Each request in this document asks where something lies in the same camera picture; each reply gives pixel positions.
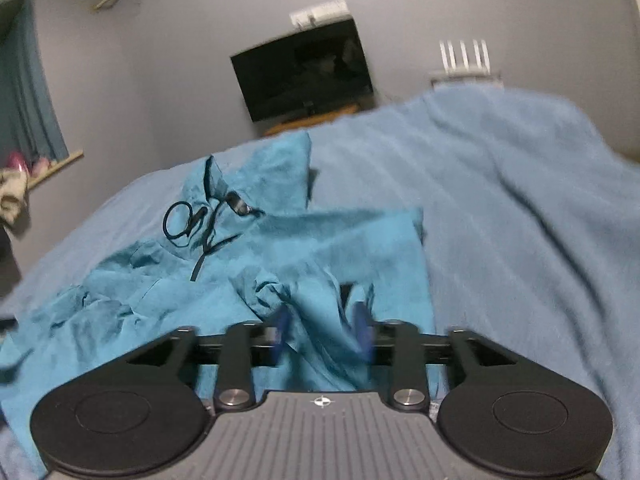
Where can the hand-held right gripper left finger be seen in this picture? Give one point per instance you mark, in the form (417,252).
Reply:
(280,332)

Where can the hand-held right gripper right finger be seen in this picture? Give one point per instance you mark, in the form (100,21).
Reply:
(362,332)

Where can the teal zip jacket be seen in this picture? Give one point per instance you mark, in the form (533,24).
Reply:
(310,250)

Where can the light blue blanket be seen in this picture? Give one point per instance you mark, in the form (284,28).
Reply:
(500,210)

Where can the wooden monitor stand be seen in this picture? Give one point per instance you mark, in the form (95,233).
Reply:
(312,119)

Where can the black flat screen monitor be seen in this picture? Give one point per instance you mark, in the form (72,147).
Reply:
(305,72)

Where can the white cabinet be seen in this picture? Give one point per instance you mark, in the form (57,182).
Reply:
(465,80)

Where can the wooden window sill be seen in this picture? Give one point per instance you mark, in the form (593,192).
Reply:
(57,165)

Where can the white router with antennas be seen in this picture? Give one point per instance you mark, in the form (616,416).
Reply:
(465,57)

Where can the teal curtain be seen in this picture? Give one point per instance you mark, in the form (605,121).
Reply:
(30,90)

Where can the white wall socket strip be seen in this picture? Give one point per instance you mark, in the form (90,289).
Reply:
(320,10)

